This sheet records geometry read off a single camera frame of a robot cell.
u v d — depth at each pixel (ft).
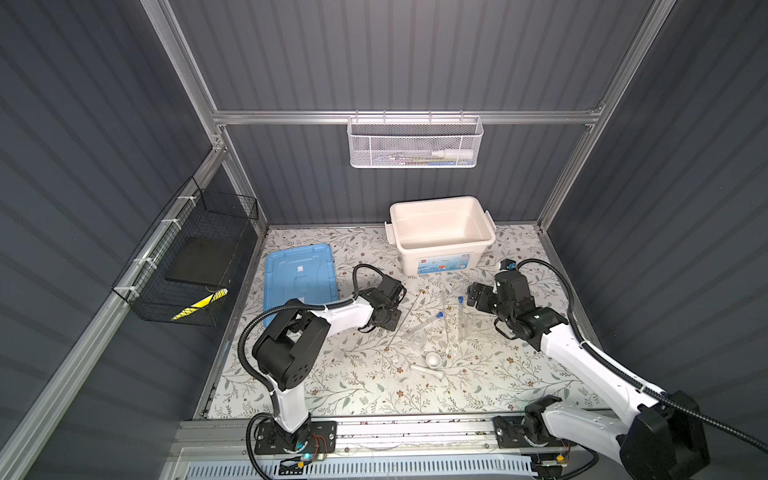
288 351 1.59
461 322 3.06
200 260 2.42
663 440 1.27
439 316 3.12
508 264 2.42
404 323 3.07
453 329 3.01
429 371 2.71
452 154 3.04
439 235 3.76
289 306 1.72
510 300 2.07
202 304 2.14
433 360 2.77
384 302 2.40
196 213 2.60
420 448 2.39
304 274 3.45
